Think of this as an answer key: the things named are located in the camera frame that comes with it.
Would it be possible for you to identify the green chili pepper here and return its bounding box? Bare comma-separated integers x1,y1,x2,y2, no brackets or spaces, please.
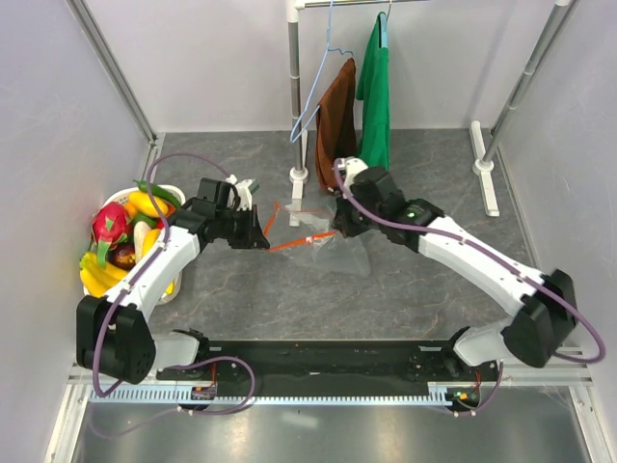
135,180,181,208

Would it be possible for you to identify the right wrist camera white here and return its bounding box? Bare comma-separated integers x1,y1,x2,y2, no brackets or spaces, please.
334,157,368,186

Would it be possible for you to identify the white plastic basket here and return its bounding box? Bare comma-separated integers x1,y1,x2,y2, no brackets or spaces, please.
82,184,187,305

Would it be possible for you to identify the green t-shirt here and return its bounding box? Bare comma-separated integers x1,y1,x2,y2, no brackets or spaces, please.
356,18,390,169

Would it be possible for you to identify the blue hanger under shirt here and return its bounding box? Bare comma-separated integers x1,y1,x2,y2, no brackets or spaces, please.
377,1,392,48

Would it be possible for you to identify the white radish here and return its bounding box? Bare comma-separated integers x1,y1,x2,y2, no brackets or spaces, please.
133,221,150,263

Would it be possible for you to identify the metal clothes rack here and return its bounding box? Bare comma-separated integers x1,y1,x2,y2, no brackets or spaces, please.
284,1,576,218

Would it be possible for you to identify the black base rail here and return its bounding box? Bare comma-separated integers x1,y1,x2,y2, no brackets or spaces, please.
156,340,497,398

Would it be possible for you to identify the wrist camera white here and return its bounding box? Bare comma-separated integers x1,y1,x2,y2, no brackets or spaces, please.
226,175,259,210
334,157,368,186

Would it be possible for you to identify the yellow banana bunch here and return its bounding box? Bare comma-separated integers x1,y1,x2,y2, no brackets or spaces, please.
79,252,128,297

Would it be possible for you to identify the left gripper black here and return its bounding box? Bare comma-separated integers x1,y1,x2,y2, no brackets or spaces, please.
215,204,268,250

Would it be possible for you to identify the light blue wire hanger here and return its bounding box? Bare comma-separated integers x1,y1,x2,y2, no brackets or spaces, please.
285,1,354,144

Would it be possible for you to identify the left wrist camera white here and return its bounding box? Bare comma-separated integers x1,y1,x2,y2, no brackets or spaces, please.
226,175,259,210

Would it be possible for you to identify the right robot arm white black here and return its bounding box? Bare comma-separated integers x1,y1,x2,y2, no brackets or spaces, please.
333,157,577,380

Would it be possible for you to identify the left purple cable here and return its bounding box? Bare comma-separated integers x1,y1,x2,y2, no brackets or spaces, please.
86,151,258,439

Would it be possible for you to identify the red dragon fruit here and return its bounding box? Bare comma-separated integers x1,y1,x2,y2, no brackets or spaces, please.
92,202,131,268

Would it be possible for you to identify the clear zip top bag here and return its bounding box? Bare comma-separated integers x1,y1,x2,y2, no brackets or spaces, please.
264,197,370,277

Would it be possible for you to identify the purple mangosteen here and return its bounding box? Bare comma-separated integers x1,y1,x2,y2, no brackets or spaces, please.
109,243,136,270

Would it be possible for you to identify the brown towel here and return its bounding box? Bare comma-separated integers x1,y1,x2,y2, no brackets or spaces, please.
315,58,357,194

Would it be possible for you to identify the yellow mango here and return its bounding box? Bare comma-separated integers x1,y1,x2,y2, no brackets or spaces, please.
127,190,169,218

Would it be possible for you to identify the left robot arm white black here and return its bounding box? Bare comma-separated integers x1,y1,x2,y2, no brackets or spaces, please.
76,177,270,384

